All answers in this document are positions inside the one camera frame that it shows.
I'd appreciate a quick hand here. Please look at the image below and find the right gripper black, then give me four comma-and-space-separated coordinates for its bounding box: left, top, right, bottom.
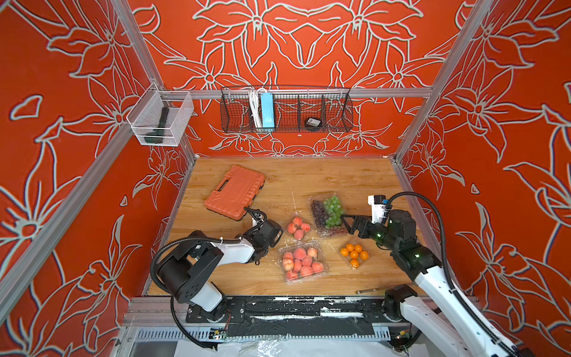
343, 213, 403, 254

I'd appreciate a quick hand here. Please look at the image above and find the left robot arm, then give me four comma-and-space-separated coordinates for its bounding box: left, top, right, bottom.
150, 208, 283, 350

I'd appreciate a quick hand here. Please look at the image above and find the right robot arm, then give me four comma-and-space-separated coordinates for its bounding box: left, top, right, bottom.
341, 191, 533, 356

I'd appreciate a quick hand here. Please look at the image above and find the grape clamshell box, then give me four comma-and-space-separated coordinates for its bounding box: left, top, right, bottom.
309, 192, 347, 238

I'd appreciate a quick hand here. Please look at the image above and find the orange plastic tool case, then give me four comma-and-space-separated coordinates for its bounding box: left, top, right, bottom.
205, 165, 266, 221

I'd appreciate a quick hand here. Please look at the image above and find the small peach clamshell box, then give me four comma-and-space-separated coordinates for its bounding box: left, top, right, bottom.
285, 214, 313, 242

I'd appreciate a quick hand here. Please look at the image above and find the large peach clamshell box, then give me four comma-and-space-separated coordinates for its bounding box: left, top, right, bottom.
278, 240, 329, 284

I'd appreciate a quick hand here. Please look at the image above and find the light blue box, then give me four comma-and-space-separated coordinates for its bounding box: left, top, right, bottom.
260, 92, 275, 132

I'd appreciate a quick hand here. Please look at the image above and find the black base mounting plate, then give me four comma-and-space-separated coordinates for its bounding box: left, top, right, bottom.
185, 296, 410, 341

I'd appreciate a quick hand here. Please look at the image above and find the white coiled cable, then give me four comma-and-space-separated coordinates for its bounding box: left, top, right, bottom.
247, 88, 263, 130

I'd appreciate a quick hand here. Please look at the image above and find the black wire wall basket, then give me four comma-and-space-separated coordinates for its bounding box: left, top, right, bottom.
220, 86, 354, 134

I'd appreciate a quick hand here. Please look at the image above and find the clear acrylic wall bin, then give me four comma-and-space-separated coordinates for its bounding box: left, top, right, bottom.
126, 83, 195, 147

